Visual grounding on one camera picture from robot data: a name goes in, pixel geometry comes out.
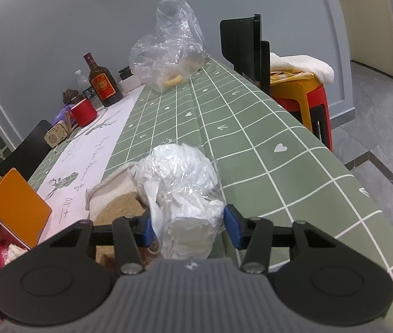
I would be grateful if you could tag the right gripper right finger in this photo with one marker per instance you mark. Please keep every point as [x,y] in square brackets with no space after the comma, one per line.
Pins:
[253,235]

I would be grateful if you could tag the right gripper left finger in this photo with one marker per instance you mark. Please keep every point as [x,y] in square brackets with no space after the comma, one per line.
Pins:
[129,235]

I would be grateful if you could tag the brown and white plush toast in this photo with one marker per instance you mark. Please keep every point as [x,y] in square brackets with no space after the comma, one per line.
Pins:
[114,197]

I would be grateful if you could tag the white plastic bag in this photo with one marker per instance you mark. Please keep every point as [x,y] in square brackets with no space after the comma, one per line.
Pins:
[181,188]

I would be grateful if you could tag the green checked tablecloth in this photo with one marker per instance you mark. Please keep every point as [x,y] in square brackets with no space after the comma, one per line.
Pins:
[268,163]

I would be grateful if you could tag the white paper table runner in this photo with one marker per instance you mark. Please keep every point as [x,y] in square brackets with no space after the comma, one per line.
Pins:
[78,164]

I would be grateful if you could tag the orange cardboard box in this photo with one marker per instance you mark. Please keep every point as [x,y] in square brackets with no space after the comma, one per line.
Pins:
[22,210]

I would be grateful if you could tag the wooden speaker box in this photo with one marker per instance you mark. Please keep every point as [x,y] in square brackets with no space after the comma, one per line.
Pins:
[58,133]

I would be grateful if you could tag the red mug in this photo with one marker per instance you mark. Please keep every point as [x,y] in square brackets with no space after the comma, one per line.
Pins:
[83,113]

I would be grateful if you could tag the black chair left far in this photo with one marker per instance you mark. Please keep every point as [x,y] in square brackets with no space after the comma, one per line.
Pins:
[30,153]

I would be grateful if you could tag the black chair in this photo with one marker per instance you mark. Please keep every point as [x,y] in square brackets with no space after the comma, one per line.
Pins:
[242,45]
[30,153]

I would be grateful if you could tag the purple pouch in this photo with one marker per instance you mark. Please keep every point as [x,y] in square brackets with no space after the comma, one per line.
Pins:
[61,116]

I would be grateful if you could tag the red and orange stool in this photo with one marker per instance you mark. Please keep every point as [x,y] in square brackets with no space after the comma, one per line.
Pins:
[304,96]

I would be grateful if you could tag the brown liquor bottle red label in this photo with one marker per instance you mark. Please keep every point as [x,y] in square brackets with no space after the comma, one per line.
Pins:
[103,82]

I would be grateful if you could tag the brown figurine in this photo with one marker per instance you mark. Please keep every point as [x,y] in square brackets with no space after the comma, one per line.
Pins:
[72,96]

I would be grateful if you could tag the clear plastic water bottle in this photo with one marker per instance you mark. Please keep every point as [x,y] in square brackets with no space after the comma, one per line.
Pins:
[84,85]

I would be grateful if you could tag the clear plastic bag with food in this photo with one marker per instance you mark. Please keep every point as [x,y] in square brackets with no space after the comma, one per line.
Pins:
[173,51]

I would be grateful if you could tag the white towel on stool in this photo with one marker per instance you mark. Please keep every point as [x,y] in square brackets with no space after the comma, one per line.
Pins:
[303,63]

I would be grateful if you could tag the black chair right side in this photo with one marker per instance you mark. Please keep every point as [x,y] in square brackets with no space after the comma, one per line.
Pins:
[242,45]

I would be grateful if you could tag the white box by wall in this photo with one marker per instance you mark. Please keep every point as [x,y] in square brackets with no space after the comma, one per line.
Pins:
[127,85]

